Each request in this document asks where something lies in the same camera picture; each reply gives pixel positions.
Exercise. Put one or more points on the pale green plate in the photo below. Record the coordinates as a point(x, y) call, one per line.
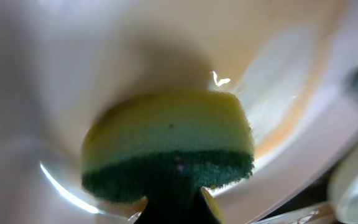
point(343, 188)

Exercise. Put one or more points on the yellow green sponge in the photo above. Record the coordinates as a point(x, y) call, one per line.
point(167, 143)

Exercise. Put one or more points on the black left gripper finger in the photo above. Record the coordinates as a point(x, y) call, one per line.
point(186, 207)

